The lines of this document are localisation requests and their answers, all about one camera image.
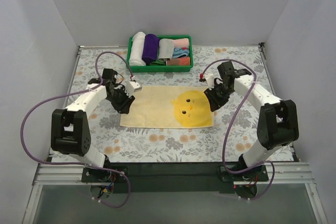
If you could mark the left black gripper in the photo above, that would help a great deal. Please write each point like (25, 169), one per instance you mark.
(122, 100)

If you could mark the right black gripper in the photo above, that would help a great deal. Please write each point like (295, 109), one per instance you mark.
(217, 96)

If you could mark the yellow towel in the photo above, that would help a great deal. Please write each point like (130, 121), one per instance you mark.
(169, 107)

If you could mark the grey towel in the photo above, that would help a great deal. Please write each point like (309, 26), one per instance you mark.
(166, 49)

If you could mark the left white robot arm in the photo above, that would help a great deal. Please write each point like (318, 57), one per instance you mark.
(70, 133)

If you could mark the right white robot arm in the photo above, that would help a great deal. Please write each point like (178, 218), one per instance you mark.
(277, 123)

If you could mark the green plastic tray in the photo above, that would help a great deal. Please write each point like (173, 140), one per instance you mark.
(166, 68)

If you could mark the white rolled towel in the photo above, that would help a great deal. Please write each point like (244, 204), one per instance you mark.
(137, 50)

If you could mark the brown rolled towel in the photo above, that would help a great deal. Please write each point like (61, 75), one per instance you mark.
(185, 61)

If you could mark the green rolled towel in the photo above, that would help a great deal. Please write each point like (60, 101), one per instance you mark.
(158, 63)

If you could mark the blue patterned rolled towel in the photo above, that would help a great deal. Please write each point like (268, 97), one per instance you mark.
(180, 52)

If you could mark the purple rolled towel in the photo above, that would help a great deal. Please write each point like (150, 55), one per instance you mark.
(150, 49)

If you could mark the pink rolled towel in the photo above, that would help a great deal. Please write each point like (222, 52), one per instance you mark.
(181, 43)

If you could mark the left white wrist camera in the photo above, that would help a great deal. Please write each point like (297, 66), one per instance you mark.
(132, 87)

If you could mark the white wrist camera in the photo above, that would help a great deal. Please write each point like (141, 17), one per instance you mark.
(209, 79)
(132, 87)

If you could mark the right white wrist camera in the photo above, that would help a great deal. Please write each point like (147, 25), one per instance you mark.
(209, 79)

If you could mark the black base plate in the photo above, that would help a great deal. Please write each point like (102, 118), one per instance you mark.
(184, 177)

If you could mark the aluminium frame rail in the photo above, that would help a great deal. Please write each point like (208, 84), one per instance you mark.
(285, 173)

